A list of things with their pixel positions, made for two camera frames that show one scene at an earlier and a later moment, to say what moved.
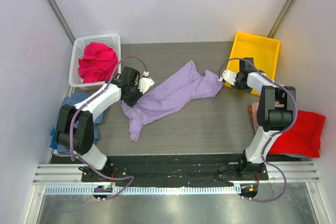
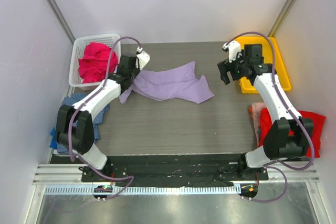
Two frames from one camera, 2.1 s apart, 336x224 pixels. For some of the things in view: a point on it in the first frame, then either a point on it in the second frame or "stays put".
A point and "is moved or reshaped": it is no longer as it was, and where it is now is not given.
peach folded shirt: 254,111 stays put
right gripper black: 239,81 -> 230,69
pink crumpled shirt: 98,63 stays put
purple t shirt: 184,86 is moved or reshaped
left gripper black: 134,97 -> 134,76
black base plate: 176,169 stays put
